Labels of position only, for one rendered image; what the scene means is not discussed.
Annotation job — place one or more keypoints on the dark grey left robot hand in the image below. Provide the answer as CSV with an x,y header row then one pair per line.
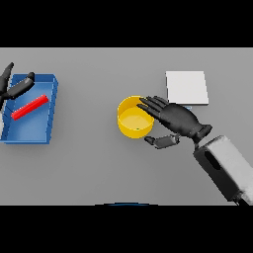
x,y
16,88

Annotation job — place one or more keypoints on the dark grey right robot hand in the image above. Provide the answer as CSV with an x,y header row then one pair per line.
x,y
178,118

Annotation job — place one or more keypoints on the pale square measuring scale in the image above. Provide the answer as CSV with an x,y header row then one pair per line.
x,y
186,87

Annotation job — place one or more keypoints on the yellow bowl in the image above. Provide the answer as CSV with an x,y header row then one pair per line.
x,y
133,120

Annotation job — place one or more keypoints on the blue tray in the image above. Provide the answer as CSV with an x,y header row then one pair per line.
x,y
31,126

